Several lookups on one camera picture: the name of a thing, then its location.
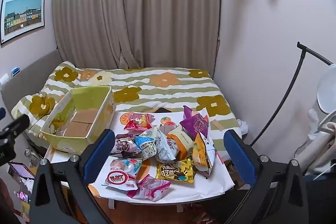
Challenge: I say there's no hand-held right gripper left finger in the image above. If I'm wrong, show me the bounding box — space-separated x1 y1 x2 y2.
29 129 116 224

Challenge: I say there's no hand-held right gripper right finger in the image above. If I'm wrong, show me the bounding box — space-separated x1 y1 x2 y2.
223 130 309 224

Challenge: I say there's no grey bed headboard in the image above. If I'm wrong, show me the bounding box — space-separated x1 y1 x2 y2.
0 49 62 122

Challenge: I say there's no tablet with lit screen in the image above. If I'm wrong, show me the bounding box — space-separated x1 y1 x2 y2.
8 162 36 180

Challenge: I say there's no orange white snack packet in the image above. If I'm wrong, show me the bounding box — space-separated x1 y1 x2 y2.
165 135 188 161

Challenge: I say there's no blue white snack packet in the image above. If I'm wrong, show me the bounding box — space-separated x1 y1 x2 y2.
155 132 177 163
135 127 160 160

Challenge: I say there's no cream snack packet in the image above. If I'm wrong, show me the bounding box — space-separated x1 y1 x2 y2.
167 126 196 151

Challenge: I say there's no white red-label snack packet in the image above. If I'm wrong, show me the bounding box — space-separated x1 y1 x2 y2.
102 169 139 190

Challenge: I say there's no framed wall poster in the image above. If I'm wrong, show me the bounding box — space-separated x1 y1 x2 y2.
0 0 46 45

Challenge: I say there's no pink yellow snack packet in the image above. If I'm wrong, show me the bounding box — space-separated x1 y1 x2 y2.
123 112 155 132

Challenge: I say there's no black floor lamp stand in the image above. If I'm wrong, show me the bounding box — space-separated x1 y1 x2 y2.
249 42 334 147

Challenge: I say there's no orange chips bag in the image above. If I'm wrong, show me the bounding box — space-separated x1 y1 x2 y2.
192 132 218 178

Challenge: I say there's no small lit phone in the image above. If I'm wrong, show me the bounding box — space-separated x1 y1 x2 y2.
18 190 30 203

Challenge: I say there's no floral striped blanket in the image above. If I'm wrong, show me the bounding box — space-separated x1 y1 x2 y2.
10 61 243 140

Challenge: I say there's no green cardboard box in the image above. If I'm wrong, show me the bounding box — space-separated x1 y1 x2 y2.
40 85 116 153

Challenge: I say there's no gold chocolate snack packet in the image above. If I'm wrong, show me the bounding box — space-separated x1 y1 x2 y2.
156 157 197 184

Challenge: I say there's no pink blue snack packet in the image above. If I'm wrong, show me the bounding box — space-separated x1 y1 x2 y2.
110 157 143 177

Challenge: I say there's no white clothing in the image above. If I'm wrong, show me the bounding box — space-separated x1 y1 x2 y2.
306 109 336 174

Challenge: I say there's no beige curtain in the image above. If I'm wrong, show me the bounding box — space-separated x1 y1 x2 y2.
52 0 222 69

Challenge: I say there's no purple snack packet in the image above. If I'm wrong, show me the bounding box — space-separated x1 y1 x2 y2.
180 105 210 140

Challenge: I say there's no pink white snack packet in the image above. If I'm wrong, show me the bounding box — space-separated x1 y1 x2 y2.
127 174 171 201

